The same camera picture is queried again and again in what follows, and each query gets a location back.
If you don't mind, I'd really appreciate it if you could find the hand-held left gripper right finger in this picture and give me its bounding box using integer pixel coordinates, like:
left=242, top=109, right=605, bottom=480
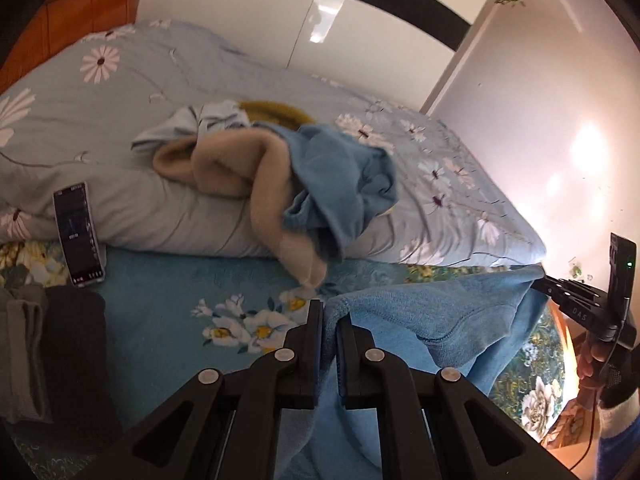
left=336, top=317, right=546, bottom=480

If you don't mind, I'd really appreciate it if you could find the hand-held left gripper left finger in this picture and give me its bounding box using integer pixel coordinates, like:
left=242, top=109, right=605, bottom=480
left=112, top=300, right=325, bottom=480

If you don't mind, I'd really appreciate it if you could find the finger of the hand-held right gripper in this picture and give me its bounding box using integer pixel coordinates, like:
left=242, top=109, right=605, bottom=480
left=531, top=274, right=567, bottom=306

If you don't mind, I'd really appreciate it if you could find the person's right forearm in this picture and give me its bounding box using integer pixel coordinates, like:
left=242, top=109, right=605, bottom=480
left=595, top=400, right=640, bottom=466

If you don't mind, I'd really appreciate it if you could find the person's right hand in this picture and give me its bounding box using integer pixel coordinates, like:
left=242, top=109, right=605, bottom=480
left=575, top=330, right=640, bottom=411

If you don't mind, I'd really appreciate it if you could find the teal floral blanket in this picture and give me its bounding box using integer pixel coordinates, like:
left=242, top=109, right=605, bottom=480
left=0, top=240, right=566, bottom=480

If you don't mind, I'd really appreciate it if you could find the beige fuzzy sweater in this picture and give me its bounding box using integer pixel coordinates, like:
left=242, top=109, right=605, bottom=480
left=152, top=127, right=331, bottom=291

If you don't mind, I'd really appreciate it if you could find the black folded cloth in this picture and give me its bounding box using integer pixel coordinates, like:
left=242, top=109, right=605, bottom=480
left=37, top=285, right=123, bottom=441

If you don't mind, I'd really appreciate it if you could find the olive yellow garment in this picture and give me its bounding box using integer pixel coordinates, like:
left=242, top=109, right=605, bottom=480
left=239, top=101, right=317, bottom=126

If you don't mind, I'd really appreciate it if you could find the light blue shirt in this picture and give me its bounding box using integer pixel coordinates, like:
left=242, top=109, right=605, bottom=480
left=131, top=100, right=251, bottom=153

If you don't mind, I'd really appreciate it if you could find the smartphone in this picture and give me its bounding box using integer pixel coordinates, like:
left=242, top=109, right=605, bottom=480
left=52, top=181, right=107, bottom=288

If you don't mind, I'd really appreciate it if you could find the grey folded cloth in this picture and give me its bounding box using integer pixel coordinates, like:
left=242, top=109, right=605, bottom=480
left=0, top=284, right=53, bottom=423

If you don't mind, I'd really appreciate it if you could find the floral grey-blue duvet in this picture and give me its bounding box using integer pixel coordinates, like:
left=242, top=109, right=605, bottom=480
left=0, top=19, right=547, bottom=267

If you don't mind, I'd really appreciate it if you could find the white wardrobe with black stripe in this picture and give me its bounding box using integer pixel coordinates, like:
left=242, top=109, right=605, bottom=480
left=135, top=0, right=511, bottom=111

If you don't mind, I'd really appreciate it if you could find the wooden bed headboard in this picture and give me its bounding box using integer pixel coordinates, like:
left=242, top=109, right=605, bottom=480
left=0, top=0, right=142, bottom=93

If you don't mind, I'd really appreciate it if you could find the wooden bed side rail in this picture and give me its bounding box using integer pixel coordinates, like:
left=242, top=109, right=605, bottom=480
left=551, top=305, right=578, bottom=413

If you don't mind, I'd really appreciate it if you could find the black cable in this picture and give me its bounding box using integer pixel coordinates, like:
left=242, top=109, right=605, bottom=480
left=562, top=385, right=603, bottom=472

